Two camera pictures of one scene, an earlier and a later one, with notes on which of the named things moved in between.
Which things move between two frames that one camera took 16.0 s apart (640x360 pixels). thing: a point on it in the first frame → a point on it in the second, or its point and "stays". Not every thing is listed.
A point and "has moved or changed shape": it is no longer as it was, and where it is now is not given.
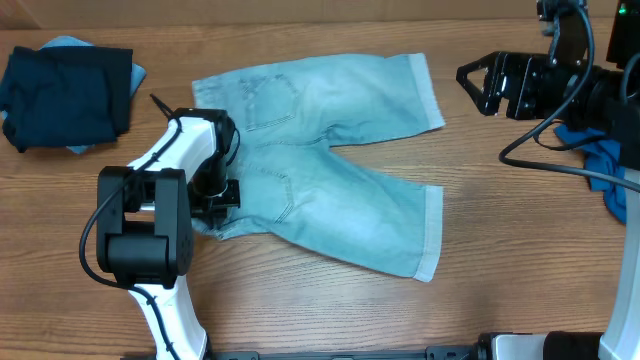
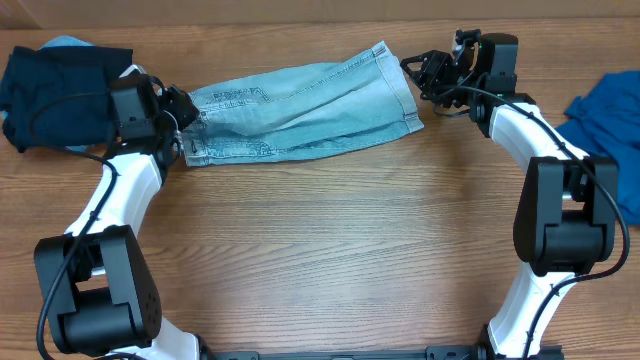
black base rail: x=455 y=352 stays
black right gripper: x=501 y=84 → x=439 y=72
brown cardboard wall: x=67 y=13 stays
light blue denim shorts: x=298 y=190 has moved or changed shape
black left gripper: x=230 y=194 → x=175 y=110
